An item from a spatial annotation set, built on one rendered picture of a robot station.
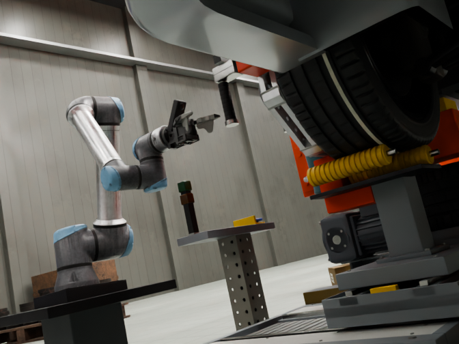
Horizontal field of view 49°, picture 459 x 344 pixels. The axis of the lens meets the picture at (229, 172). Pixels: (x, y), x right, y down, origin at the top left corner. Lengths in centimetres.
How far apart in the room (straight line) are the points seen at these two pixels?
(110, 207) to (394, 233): 131
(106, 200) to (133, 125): 888
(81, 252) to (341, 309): 128
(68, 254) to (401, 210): 141
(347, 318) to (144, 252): 924
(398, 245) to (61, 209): 855
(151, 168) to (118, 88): 950
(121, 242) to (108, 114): 58
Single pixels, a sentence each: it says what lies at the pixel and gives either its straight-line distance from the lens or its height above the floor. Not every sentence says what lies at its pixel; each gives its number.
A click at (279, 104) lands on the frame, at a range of 145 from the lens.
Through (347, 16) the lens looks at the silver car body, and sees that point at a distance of 117.
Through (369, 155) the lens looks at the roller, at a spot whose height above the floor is 52.
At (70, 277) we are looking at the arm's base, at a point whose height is 40.
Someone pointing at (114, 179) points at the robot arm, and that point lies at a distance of 181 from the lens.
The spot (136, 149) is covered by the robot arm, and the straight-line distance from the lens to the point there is 193.
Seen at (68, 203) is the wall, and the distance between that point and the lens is 980.
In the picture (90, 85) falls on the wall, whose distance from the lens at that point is 1095.
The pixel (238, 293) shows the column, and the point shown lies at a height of 19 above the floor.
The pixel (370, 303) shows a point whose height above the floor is 14.
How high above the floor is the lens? 31
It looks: 10 degrees up
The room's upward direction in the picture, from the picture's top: 12 degrees counter-clockwise
